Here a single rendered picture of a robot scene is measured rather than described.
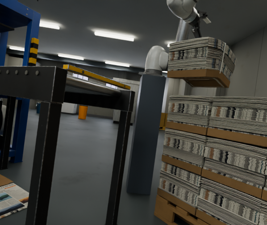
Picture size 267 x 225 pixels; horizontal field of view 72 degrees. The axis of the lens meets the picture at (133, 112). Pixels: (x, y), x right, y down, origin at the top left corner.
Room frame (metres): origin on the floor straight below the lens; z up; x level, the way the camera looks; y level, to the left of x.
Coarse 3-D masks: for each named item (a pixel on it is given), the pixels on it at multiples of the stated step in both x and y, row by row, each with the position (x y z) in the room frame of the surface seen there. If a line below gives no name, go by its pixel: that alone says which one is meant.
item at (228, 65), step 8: (232, 56) 1.25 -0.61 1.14; (224, 64) 1.20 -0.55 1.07; (232, 64) 1.26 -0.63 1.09; (224, 72) 1.21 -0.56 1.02; (232, 72) 1.28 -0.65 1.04; (184, 80) 1.40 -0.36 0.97; (192, 80) 1.34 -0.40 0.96; (200, 80) 1.29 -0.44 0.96; (208, 80) 1.25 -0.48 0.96; (216, 80) 1.21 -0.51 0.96
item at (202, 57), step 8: (192, 40) 1.11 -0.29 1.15; (200, 40) 1.07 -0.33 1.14; (208, 40) 1.03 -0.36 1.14; (216, 40) 1.08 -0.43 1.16; (176, 48) 1.20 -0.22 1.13; (184, 48) 1.15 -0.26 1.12; (192, 48) 1.11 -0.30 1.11; (200, 48) 1.08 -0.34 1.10; (208, 48) 1.05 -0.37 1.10; (216, 48) 1.10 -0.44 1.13; (176, 56) 1.21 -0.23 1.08; (184, 56) 1.16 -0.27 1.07; (192, 56) 1.12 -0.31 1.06; (200, 56) 1.08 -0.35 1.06; (208, 56) 1.06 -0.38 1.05; (216, 56) 1.11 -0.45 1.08; (168, 64) 1.27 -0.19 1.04; (176, 64) 1.22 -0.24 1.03; (184, 64) 1.17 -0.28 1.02; (192, 64) 1.12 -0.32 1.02; (200, 64) 1.09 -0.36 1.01; (208, 64) 1.07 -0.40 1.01; (216, 64) 1.13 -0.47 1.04
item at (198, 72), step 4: (168, 72) 1.26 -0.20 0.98; (172, 72) 1.24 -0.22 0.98; (176, 72) 1.21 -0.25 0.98; (180, 72) 1.19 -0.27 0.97; (184, 72) 1.16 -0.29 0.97; (188, 72) 1.14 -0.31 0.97; (192, 72) 1.12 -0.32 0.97; (196, 72) 1.10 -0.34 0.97; (200, 72) 1.08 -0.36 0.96; (204, 72) 1.06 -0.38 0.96; (208, 72) 1.07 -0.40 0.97; (212, 72) 1.10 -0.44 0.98; (216, 72) 1.13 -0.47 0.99; (168, 76) 1.27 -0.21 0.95; (172, 76) 1.24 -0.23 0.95; (176, 76) 1.21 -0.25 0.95; (180, 76) 1.19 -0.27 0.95; (184, 76) 1.17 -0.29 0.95; (188, 76) 1.14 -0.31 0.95; (192, 76) 1.12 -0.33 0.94; (196, 76) 1.10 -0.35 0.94; (200, 76) 1.08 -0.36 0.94; (208, 76) 1.08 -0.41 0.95; (212, 76) 1.11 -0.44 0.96; (216, 76) 1.14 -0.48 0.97
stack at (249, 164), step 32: (192, 96) 1.12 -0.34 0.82; (224, 96) 0.98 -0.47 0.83; (224, 128) 0.96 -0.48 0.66; (256, 128) 0.86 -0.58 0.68; (192, 160) 1.08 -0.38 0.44; (224, 160) 0.95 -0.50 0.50; (256, 160) 0.84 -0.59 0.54; (192, 192) 1.06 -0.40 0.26; (224, 192) 0.93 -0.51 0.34; (192, 224) 1.17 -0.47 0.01; (256, 224) 0.82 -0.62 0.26
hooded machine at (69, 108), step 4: (64, 104) 9.87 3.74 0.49; (68, 104) 9.88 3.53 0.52; (72, 104) 9.90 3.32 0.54; (76, 104) 10.40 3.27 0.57; (64, 108) 9.87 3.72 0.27; (68, 108) 9.89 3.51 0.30; (72, 108) 9.90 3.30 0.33; (76, 108) 10.52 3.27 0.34; (64, 112) 9.92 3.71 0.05; (68, 112) 9.89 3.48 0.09; (72, 112) 9.90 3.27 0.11
